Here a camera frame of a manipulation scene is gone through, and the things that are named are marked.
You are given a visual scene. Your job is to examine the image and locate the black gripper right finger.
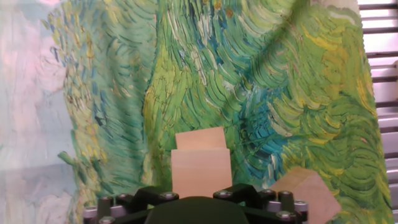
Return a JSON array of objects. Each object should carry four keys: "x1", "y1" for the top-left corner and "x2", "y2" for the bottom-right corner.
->
[{"x1": 213, "y1": 182, "x2": 311, "y2": 224}]

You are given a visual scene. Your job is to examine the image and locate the green blue painted cloth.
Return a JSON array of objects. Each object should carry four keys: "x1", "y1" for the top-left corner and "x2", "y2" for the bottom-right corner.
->
[{"x1": 0, "y1": 0, "x2": 396, "y2": 224}]

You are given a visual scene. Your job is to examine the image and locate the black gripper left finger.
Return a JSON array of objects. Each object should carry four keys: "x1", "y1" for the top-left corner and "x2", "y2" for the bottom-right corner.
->
[{"x1": 81, "y1": 185, "x2": 180, "y2": 224}]

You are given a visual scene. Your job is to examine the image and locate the wooden cube block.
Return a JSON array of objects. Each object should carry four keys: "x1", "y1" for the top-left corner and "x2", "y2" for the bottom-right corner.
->
[
  {"x1": 175, "y1": 126, "x2": 228, "y2": 151},
  {"x1": 269, "y1": 166, "x2": 343, "y2": 224},
  {"x1": 170, "y1": 147, "x2": 233, "y2": 199}
]

